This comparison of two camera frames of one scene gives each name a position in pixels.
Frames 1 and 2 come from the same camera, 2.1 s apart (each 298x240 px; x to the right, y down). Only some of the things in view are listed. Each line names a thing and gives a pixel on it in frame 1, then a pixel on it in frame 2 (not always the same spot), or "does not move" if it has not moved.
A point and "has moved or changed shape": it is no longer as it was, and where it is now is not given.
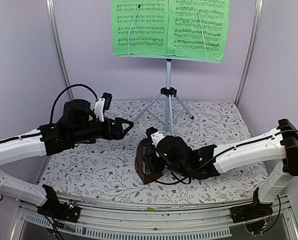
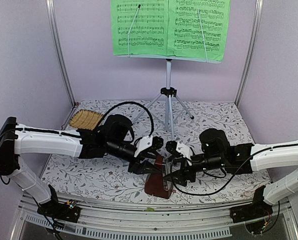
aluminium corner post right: x=258 y=13 does not move
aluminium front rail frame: x=101 y=221 does not move
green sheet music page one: x=140 y=27 does not move
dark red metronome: x=140 y=163 has moved or changed shape
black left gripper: x=118 y=134 to x=141 y=168
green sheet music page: x=198 y=29 does not move
